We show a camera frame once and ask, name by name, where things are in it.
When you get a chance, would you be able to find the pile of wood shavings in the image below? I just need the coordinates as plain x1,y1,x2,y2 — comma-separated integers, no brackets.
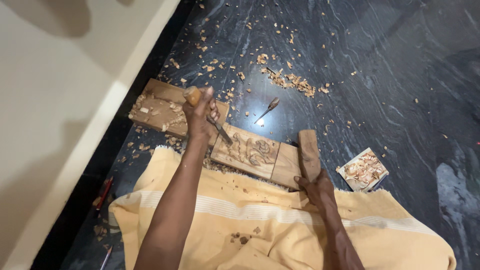
256,53,331,99

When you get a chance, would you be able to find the red pencil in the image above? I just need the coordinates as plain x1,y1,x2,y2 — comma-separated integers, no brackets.
95,176,114,211

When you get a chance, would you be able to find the wooden-handled carving chisel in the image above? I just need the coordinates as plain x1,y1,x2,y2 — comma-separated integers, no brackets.
182,86,234,146

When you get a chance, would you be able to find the square carving pattern card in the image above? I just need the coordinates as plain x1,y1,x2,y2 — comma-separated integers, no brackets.
336,147,390,193

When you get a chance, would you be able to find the wooden mallet block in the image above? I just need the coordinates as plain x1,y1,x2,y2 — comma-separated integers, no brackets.
298,129,322,184

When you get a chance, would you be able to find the small wooden-handled gouge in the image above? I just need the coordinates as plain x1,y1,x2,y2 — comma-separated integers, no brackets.
254,97,280,125

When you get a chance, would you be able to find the person's left hand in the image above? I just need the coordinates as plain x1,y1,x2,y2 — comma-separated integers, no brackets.
182,86,222,146

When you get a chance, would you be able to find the thick wooden work block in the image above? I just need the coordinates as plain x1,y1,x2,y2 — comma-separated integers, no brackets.
128,78,230,148

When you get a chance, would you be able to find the carved wooden panel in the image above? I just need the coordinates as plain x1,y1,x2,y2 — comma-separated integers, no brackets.
210,123,304,190

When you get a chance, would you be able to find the grey pencil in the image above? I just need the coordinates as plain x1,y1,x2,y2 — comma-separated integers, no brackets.
99,245,113,270

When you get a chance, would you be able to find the heap of pale wood chips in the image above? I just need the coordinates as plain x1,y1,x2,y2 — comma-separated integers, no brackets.
132,94,188,133

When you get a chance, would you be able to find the yellow white-striped cloth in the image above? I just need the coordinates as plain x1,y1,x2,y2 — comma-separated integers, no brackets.
108,145,457,270

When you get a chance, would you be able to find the person's right hand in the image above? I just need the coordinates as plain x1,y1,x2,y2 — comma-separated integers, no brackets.
293,169,337,211

